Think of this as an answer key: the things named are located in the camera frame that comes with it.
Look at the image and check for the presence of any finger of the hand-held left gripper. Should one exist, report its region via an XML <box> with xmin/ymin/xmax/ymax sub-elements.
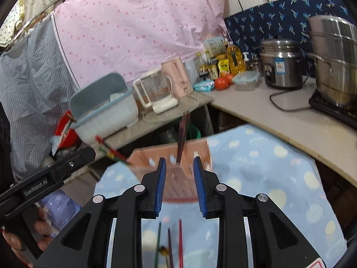
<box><xmin>52</xmin><ymin>147</ymin><xmax>97</xmax><ymax>186</ymax></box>

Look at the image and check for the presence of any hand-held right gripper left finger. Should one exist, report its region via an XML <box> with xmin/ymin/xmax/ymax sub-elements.
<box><xmin>33</xmin><ymin>158</ymin><xmax>168</xmax><ymax>268</ymax></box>

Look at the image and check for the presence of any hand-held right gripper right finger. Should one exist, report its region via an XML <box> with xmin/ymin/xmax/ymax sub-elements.
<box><xmin>192</xmin><ymin>156</ymin><xmax>327</xmax><ymax>268</ymax></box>

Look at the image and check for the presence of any pink perforated utensil holder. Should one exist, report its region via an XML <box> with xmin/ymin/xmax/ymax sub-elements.
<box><xmin>130</xmin><ymin>139</ymin><xmax>214</xmax><ymax>203</ymax></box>

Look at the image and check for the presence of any green chopstick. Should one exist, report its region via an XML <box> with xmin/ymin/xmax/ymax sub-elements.
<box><xmin>104</xmin><ymin>147</ymin><xmax>129</xmax><ymax>165</ymax></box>
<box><xmin>157</xmin><ymin>221</ymin><xmax>163</xmax><ymax>268</ymax></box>

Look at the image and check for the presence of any dark red chopstick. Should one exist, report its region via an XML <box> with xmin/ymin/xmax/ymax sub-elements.
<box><xmin>179</xmin><ymin>113</ymin><xmax>191</xmax><ymax>165</ymax></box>
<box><xmin>167</xmin><ymin>227</ymin><xmax>174</xmax><ymax>268</ymax></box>

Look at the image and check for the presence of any dark brown chopstick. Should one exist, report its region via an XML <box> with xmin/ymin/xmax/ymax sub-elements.
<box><xmin>177</xmin><ymin>117</ymin><xmax>187</xmax><ymax>165</ymax></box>

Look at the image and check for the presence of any person's left hand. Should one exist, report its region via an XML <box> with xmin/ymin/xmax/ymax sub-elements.
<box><xmin>2</xmin><ymin>207</ymin><xmax>57</xmax><ymax>268</ymax></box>

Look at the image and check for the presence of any purple plastic bag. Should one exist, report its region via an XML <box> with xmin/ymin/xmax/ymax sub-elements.
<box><xmin>36</xmin><ymin>193</ymin><xmax>82</xmax><ymax>231</ymax></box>

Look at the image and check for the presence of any red basin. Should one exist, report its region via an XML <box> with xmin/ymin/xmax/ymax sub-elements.
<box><xmin>55</xmin><ymin>111</ymin><xmax>78</xmax><ymax>149</ymax></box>

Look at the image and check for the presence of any grey-blue dish drainer bin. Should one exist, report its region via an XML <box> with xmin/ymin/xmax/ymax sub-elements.
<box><xmin>69</xmin><ymin>73</ymin><xmax>139</xmax><ymax>143</ymax></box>

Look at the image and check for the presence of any blue dotted tablecloth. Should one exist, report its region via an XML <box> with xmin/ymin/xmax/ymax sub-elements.
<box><xmin>96</xmin><ymin>124</ymin><xmax>349</xmax><ymax>268</ymax></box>

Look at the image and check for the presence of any grey striped cloth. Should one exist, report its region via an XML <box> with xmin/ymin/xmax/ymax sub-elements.
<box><xmin>0</xmin><ymin>19</ymin><xmax>81</xmax><ymax>179</ymax></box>

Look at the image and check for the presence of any white glass kettle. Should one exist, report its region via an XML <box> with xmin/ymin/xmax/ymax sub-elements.
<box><xmin>133</xmin><ymin>70</ymin><xmax>179</xmax><ymax>115</ymax></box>

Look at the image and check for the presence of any light blue packet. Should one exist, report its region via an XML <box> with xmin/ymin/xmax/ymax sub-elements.
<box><xmin>193</xmin><ymin>80</ymin><xmax>215</xmax><ymax>92</ymax></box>

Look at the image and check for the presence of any pink electric kettle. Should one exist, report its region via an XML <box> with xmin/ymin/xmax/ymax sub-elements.
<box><xmin>161</xmin><ymin>57</ymin><xmax>193</xmax><ymax>97</ymax></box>

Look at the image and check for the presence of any clear food container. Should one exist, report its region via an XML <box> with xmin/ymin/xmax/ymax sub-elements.
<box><xmin>232</xmin><ymin>71</ymin><xmax>260</xmax><ymax>91</ymax></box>

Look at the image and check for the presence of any yellow seasoning packet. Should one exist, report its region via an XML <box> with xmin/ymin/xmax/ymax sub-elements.
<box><xmin>218</xmin><ymin>60</ymin><xmax>231</xmax><ymax>76</ymax></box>

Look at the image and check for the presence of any yellow cooking oil bottle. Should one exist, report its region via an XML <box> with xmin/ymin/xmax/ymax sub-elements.
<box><xmin>226</xmin><ymin>43</ymin><xmax>247</xmax><ymax>76</ymax></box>

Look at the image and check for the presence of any small steel pot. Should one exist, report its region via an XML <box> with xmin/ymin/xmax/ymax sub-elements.
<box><xmin>247</xmin><ymin>59</ymin><xmax>263</xmax><ymax>73</ymax></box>

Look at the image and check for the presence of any white green cardboard box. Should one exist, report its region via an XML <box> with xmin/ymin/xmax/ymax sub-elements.
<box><xmin>202</xmin><ymin>37</ymin><xmax>228</xmax><ymax>58</ymax></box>

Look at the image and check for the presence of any pink dotted curtain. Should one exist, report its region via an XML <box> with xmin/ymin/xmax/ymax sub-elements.
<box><xmin>53</xmin><ymin>0</ymin><xmax>229</xmax><ymax>90</ymax></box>

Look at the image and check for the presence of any steel rice cooker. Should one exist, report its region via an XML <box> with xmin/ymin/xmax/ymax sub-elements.
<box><xmin>259</xmin><ymin>39</ymin><xmax>303</xmax><ymax>90</ymax></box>

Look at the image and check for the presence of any black induction cooktop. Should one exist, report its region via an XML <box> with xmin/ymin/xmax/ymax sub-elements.
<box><xmin>308</xmin><ymin>93</ymin><xmax>357</xmax><ymax>131</ymax></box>

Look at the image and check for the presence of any navy printed cloth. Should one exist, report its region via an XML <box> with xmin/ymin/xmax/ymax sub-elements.
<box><xmin>223</xmin><ymin>0</ymin><xmax>357</xmax><ymax>76</ymax></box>

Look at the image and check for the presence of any large steel steamer pot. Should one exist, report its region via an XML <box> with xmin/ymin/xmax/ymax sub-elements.
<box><xmin>307</xmin><ymin>15</ymin><xmax>357</xmax><ymax>109</ymax></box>

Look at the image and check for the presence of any black power cable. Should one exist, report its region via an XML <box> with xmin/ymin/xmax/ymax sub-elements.
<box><xmin>269</xmin><ymin>88</ymin><xmax>314</xmax><ymax>113</ymax></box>

